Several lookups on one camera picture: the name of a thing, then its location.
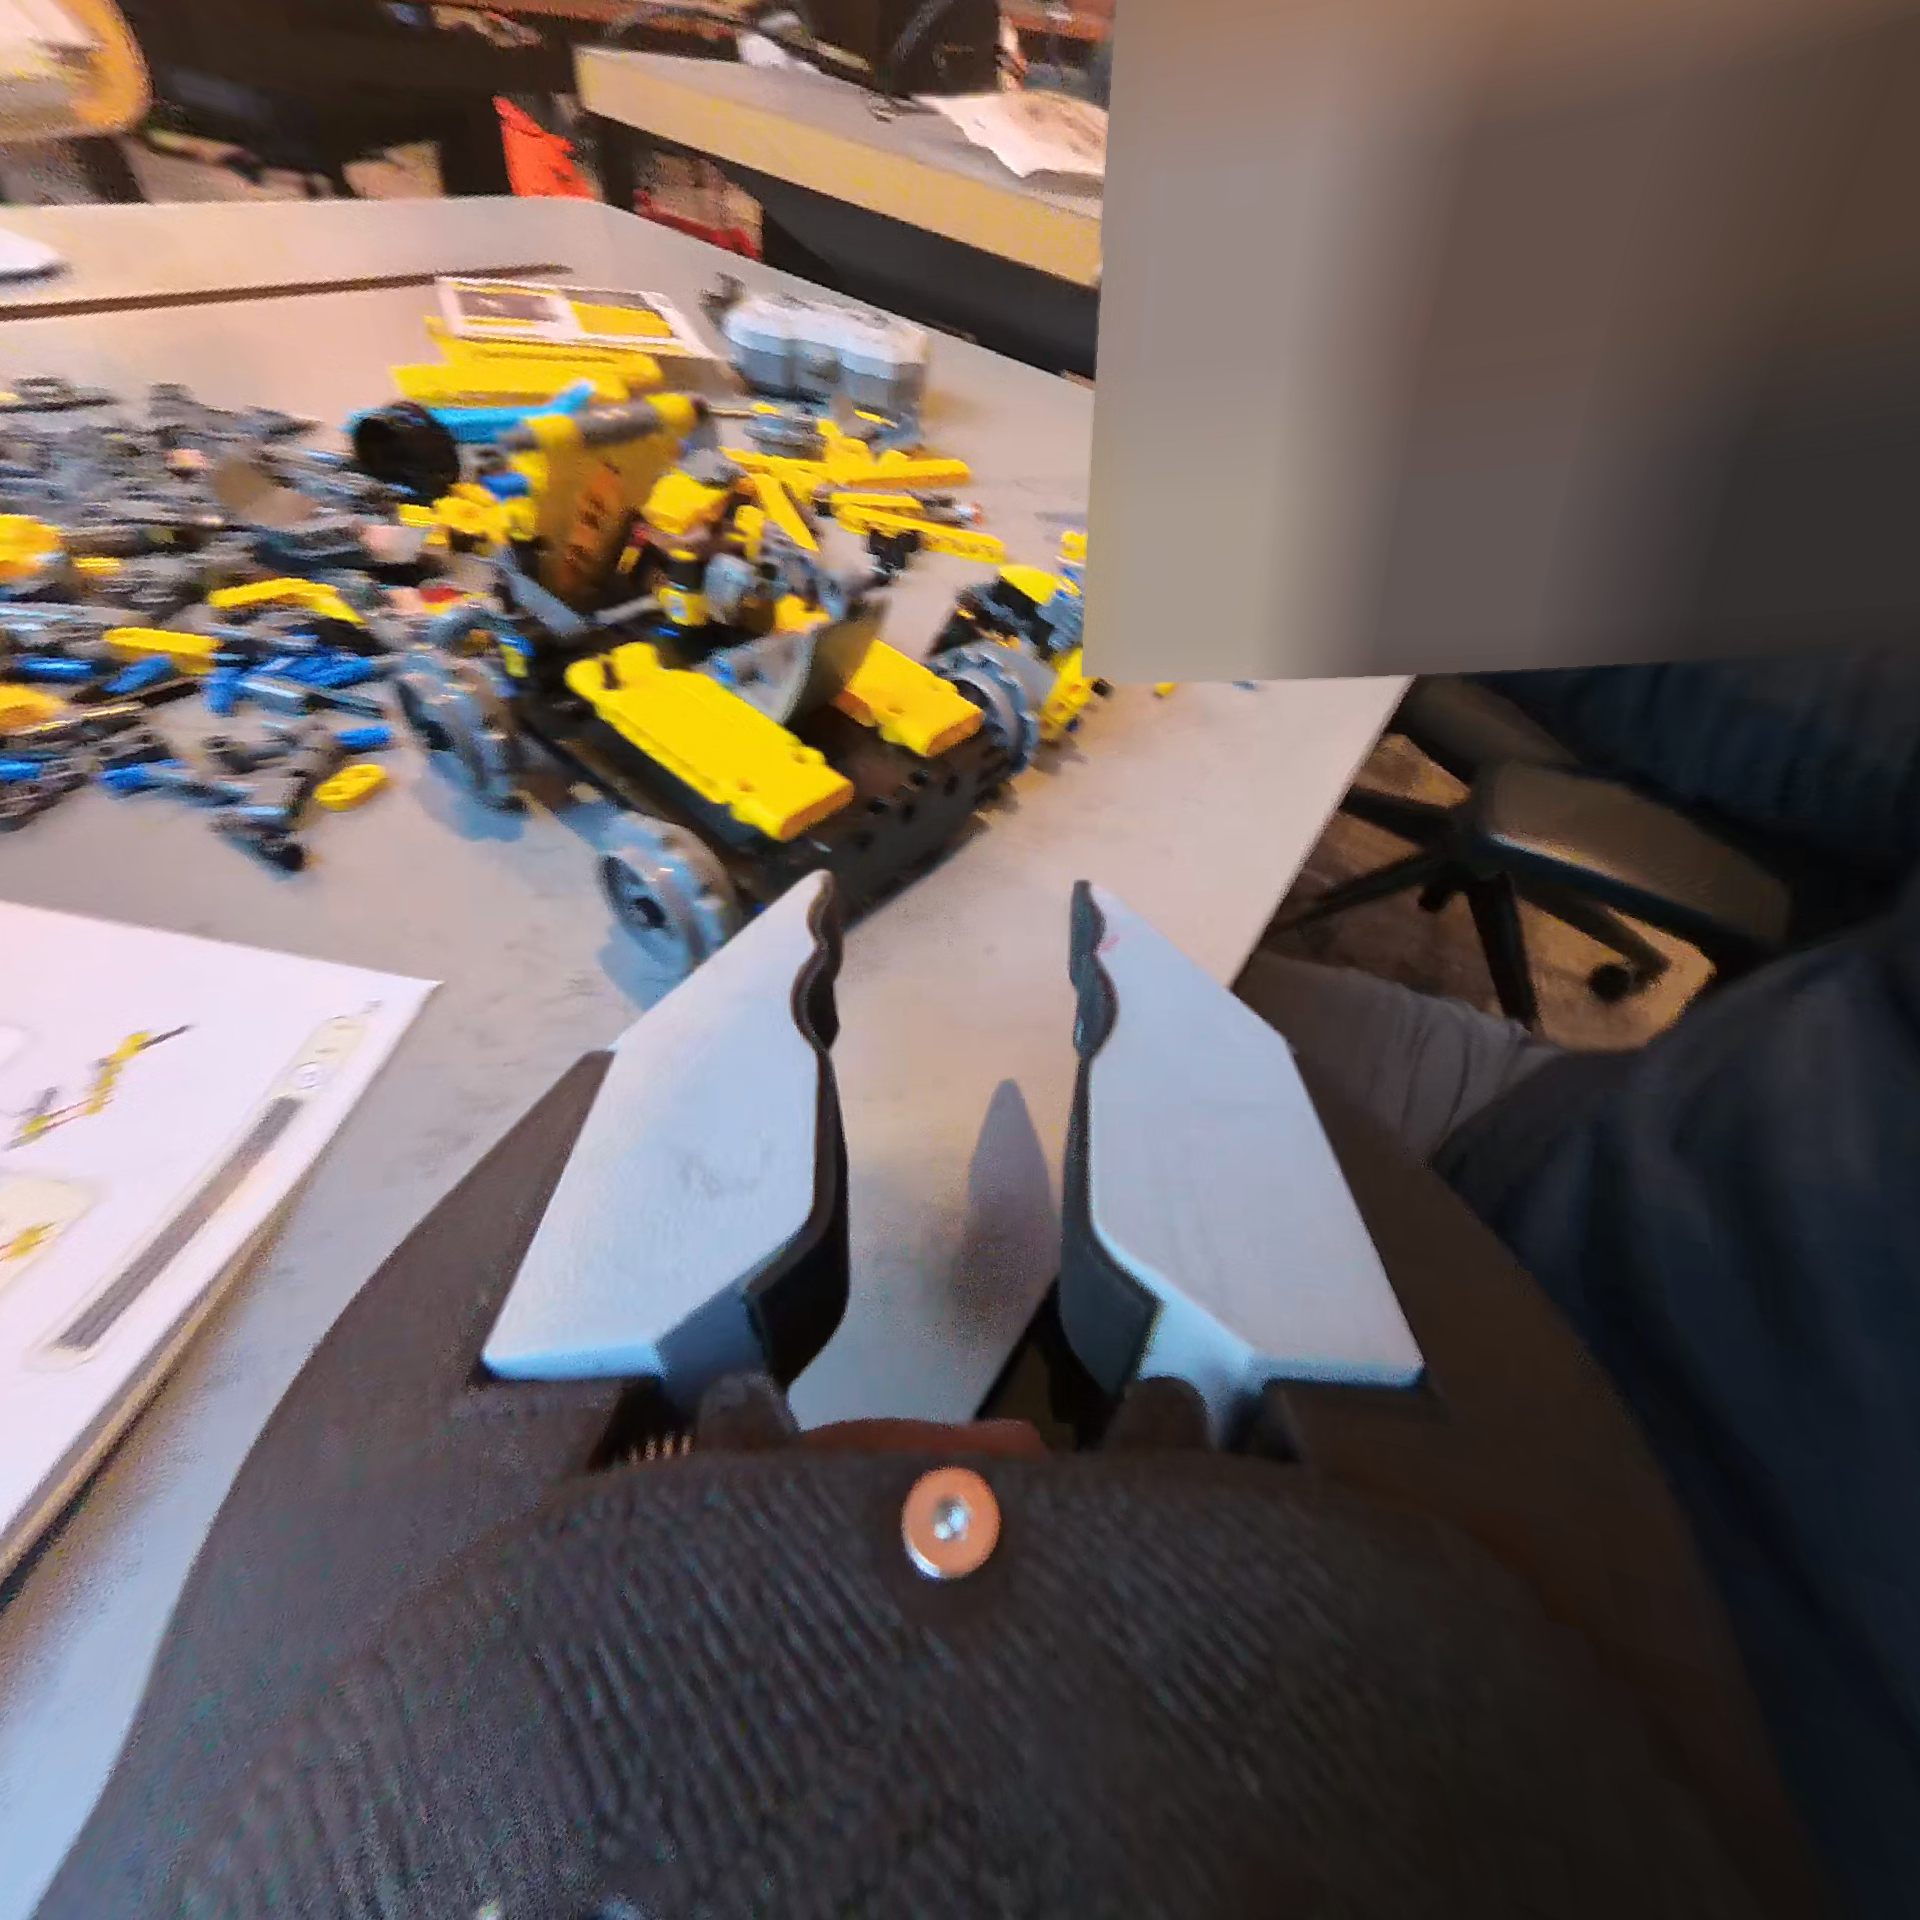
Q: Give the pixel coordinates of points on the black office chair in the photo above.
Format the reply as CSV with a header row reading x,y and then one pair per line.
x,y
1577,840

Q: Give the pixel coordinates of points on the black yellow toy vehicle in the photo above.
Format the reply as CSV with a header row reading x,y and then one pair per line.
x,y
706,735

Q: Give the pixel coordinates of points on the loose paper sheet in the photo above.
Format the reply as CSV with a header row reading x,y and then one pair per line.
x,y
1037,136

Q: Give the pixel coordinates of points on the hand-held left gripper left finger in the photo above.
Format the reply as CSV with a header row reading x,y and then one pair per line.
x,y
676,1170

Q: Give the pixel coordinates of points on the yellow sticker sheet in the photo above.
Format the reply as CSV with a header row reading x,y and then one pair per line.
x,y
601,319

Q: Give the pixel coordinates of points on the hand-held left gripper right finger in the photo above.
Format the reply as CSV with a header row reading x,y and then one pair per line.
x,y
1214,1170

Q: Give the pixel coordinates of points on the white instruction booklet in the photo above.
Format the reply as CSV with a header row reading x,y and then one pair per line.
x,y
181,1201

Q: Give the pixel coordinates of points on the pile of small dark pieces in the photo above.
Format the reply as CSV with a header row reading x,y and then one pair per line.
x,y
181,494

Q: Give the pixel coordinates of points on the person's grey trousers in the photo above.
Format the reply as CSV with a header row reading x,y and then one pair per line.
x,y
1396,1050

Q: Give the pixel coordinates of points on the small gear wheel assembly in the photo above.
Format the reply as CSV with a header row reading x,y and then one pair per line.
x,y
1005,692

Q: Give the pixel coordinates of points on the grey motor brick unit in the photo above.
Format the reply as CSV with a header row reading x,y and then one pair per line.
x,y
820,352

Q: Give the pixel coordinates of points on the background table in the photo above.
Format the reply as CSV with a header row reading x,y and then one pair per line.
x,y
841,150

